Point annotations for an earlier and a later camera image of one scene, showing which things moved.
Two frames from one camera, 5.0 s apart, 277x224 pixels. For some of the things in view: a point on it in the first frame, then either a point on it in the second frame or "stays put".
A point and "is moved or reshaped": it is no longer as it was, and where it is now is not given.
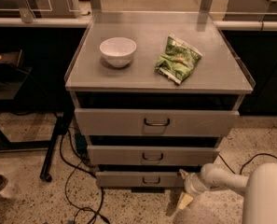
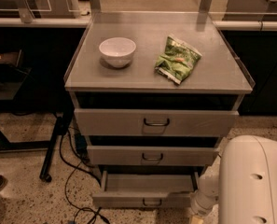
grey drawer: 153,122 stays put
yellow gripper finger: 184,201 to 194,219
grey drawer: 139,179 is moved or reshaped
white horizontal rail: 85,22 stays put
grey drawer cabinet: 154,92 stays put
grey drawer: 152,155 stays put
